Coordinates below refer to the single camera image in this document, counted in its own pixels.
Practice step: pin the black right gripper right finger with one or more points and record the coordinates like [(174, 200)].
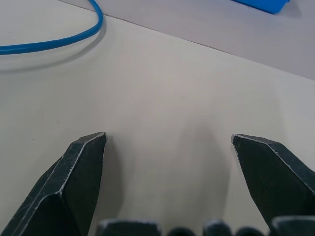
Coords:
[(273, 177)]

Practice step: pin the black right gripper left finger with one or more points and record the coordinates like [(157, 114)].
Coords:
[(73, 186)]

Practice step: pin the blue plastic box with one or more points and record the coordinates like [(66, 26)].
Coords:
[(264, 5)]

